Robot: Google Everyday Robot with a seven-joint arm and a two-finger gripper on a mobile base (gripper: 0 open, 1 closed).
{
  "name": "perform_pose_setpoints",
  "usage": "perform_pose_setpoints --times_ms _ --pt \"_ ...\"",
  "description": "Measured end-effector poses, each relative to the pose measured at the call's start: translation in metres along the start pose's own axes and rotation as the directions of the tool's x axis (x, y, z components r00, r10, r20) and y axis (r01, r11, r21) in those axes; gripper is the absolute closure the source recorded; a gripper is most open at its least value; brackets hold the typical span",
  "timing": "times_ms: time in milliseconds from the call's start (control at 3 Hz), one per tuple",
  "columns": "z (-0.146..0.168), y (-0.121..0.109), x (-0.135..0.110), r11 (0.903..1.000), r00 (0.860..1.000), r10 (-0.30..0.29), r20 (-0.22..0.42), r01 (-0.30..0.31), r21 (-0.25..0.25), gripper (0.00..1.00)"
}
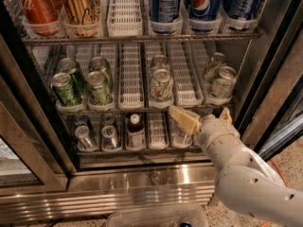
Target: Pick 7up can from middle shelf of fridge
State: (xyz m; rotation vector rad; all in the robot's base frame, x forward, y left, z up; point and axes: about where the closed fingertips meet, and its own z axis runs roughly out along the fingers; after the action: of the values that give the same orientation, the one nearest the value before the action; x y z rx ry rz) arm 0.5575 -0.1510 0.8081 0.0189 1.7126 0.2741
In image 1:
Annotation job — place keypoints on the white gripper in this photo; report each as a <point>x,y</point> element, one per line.
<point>212,129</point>

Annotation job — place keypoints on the white green 7up can front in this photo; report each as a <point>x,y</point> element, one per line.
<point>223,84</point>

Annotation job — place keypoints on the white green 7up can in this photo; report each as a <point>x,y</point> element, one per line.
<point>211,68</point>
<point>223,84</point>

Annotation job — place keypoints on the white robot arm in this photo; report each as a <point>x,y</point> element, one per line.
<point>244,183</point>

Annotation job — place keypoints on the white diet soda can front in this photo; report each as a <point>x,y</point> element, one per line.
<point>161,85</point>

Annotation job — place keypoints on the white diet soda can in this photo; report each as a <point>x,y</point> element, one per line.
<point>159,62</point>
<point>161,85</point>

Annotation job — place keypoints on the white green 7up can rear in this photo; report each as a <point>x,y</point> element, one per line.
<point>211,68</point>

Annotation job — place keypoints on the fridge glass door right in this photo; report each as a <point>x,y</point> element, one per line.
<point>279,118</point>

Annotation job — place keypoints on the white diet soda can rear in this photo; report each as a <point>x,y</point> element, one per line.
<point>159,62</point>

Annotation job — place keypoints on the empty white shelf tray middle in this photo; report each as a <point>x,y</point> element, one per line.
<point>131,89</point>

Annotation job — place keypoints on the silver can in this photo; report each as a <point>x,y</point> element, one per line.
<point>83,120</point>
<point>84,135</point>
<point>108,120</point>
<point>110,140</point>

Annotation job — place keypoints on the green soda can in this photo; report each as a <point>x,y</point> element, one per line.
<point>102,65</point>
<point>99,90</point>
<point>72,68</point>
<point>65,89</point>

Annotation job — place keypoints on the blue pepsi can middle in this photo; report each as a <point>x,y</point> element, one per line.
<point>202,11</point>

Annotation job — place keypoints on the blue pepsi can left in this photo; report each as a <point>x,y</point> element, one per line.
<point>163,15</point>

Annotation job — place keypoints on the silver can rear left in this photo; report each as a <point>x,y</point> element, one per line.
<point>83,120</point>

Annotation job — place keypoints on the silver can front left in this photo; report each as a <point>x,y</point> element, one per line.
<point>84,135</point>

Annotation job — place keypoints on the stainless steel fridge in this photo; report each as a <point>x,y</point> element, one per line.
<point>45,171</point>

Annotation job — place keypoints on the green soda can rear left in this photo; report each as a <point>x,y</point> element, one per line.
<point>72,68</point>

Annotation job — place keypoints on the green soda can front left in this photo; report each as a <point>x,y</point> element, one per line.
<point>65,89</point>

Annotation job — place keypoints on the gold soda can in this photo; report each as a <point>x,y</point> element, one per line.
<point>83,16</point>

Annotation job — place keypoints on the red coca-cola can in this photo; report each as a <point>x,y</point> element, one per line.
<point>42,15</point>

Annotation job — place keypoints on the empty white tray bottom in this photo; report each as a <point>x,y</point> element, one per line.
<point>158,134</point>

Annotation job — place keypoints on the empty white tray middle right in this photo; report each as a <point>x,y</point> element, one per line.
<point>187,89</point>

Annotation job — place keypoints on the dark juice bottle white cap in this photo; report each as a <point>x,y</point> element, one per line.
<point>136,132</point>

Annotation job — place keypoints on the clear plastic bin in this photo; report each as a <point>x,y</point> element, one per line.
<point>177,215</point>

